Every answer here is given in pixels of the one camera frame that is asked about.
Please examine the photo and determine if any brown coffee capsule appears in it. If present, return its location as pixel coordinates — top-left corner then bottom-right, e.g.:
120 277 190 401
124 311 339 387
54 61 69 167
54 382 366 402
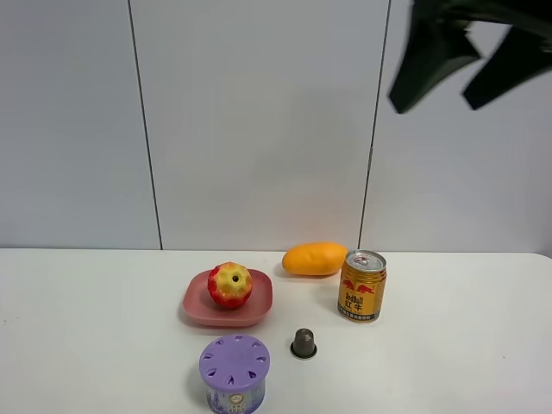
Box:
290 328 317 360

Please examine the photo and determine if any yellow mango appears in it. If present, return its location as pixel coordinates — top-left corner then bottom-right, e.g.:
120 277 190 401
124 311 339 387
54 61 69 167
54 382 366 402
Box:
281 242 348 276

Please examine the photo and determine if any red yellow apple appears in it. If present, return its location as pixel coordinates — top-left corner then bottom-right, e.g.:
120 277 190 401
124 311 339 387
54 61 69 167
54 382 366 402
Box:
207 262 253 309

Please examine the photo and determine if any gold Red Bull can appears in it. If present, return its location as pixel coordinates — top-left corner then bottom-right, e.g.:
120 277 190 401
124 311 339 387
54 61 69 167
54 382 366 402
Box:
337 249 387 323

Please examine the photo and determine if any pink square plastic plate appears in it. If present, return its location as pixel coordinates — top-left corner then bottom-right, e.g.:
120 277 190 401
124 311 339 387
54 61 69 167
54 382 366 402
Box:
178 269 273 329

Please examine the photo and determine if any purple air freshener jar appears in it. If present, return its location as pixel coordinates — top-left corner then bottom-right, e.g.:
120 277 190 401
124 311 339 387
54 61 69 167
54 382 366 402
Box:
198 334 270 413

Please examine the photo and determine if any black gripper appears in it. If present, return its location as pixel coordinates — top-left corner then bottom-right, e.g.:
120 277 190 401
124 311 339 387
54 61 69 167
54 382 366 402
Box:
388 0 551 114

